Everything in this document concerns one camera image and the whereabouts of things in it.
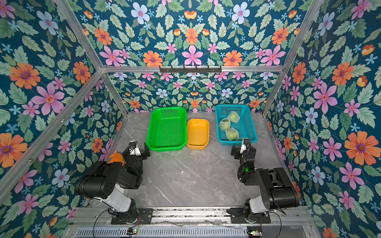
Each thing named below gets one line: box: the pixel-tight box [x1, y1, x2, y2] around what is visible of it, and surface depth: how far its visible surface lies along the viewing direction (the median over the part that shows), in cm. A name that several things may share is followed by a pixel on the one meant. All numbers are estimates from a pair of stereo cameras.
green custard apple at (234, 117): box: [229, 111, 241, 123], surface depth 112 cm
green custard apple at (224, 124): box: [219, 117, 231, 132], surface depth 107 cm
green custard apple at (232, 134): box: [225, 126, 240, 141], surface depth 100 cm
